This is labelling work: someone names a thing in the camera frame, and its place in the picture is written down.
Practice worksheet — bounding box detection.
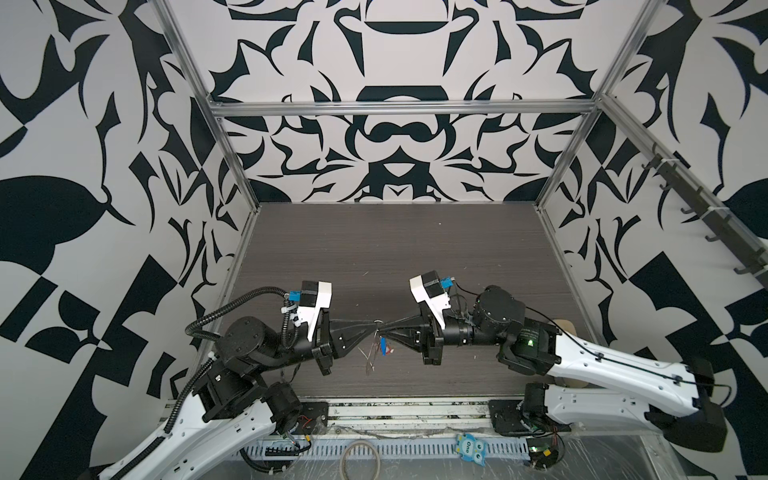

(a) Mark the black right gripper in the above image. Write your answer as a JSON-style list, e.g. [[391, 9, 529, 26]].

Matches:
[[387, 296, 510, 365]]

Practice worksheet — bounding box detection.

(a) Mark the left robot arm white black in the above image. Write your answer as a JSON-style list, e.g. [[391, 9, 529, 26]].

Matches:
[[81, 310, 380, 479]]

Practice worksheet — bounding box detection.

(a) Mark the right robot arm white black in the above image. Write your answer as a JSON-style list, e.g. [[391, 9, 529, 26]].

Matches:
[[379, 285, 728, 453]]

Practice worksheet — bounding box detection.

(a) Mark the blue owl toy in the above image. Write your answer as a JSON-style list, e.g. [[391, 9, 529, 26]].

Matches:
[[455, 433, 487, 466]]

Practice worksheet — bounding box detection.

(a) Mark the beige tape roll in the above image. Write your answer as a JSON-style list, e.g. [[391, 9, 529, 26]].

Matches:
[[338, 439, 382, 480]]

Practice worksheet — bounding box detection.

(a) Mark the green lit circuit board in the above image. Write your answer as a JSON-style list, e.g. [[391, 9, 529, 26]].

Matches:
[[526, 435, 565, 471]]

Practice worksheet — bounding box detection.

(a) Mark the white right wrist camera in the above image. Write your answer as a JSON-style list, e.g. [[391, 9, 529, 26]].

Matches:
[[409, 271, 453, 330]]

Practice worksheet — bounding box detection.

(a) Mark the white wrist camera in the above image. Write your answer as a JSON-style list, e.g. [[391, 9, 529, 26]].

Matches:
[[281, 281, 332, 342], [409, 271, 453, 330]]

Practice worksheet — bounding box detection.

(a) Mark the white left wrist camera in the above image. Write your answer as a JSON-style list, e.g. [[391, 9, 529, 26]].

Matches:
[[281, 281, 332, 342]]

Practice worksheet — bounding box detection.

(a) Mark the white slotted cable duct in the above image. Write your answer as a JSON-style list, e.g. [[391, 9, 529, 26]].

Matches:
[[245, 434, 530, 462]]

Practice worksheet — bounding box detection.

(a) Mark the black corrugated cable conduit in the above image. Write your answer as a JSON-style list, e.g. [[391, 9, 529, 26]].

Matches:
[[184, 286, 289, 343]]

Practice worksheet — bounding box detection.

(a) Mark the black wall hook rack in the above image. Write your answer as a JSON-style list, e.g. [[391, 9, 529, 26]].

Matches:
[[643, 145, 767, 289]]

